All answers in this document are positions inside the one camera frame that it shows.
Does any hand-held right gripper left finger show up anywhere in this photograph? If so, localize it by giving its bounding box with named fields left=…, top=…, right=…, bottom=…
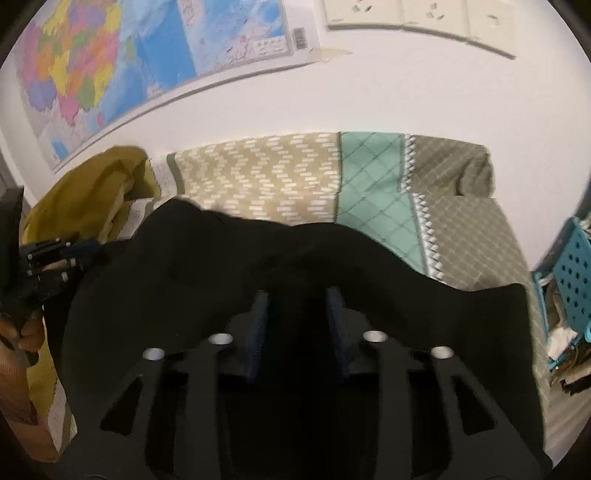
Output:
left=55, top=290, right=272, bottom=474

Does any mustard garment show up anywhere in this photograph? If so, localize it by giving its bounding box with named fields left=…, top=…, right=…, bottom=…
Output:
left=21, top=145, right=161, bottom=247

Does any masking tape strip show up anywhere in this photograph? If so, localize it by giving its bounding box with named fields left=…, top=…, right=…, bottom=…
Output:
left=308, top=46, right=352, bottom=64

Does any black jacket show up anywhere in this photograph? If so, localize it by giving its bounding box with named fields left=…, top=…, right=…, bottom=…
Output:
left=60, top=196, right=553, bottom=474

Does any grey teal patterned blanket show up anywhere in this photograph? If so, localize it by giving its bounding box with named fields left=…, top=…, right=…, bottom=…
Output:
left=124, top=131, right=553, bottom=446

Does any person's left hand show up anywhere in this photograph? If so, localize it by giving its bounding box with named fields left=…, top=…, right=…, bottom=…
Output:
left=0, top=310, right=46, bottom=357

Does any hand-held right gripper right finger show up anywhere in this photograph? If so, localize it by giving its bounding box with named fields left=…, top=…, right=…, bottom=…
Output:
left=324, top=286, right=551, bottom=474

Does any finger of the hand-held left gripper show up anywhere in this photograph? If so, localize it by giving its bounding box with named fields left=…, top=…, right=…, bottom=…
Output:
left=25, top=237, right=106, bottom=266
left=27, top=264, right=90, bottom=288

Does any colourful wall map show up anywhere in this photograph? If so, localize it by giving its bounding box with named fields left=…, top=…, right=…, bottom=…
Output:
left=13, top=0, right=324, bottom=172

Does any blue plastic basket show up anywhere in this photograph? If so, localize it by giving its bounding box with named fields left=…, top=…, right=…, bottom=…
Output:
left=532, top=217, right=591, bottom=366

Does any pile of mixed clothes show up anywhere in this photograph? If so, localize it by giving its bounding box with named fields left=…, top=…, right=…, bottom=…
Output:
left=542, top=272, right=591, bottom=398

